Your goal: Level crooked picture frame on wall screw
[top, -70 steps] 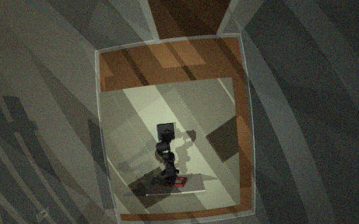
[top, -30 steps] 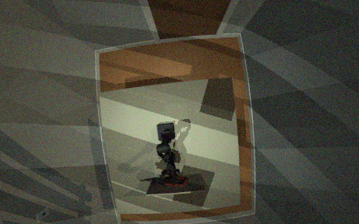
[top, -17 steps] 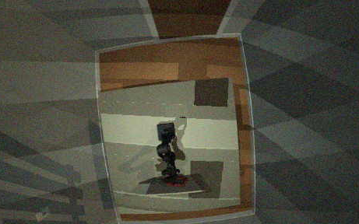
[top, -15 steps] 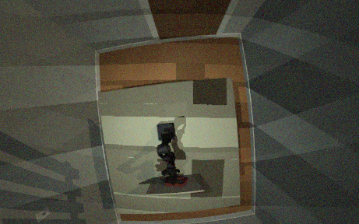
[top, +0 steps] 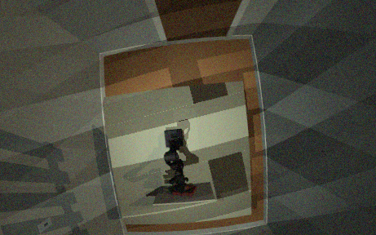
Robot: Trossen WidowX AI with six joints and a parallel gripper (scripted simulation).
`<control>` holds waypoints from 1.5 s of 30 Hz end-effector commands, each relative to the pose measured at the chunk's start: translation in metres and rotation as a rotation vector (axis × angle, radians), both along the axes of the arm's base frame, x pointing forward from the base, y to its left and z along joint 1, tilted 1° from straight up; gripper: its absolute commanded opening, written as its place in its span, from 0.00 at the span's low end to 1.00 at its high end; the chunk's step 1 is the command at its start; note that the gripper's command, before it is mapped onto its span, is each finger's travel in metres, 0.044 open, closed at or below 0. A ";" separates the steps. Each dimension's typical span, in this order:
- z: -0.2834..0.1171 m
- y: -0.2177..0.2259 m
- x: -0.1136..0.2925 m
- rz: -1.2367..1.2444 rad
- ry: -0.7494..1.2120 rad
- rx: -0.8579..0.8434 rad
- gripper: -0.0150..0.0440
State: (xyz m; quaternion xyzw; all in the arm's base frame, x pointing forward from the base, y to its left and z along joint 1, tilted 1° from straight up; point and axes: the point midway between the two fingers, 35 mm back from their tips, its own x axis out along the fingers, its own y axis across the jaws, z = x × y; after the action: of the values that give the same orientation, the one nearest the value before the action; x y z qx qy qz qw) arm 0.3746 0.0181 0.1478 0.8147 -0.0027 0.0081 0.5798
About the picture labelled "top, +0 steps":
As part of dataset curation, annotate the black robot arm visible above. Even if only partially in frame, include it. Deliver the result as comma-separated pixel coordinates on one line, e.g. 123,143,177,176
164,136,184,184

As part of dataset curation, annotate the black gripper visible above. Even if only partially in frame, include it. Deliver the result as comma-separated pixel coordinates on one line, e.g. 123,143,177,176
172,175,188,194

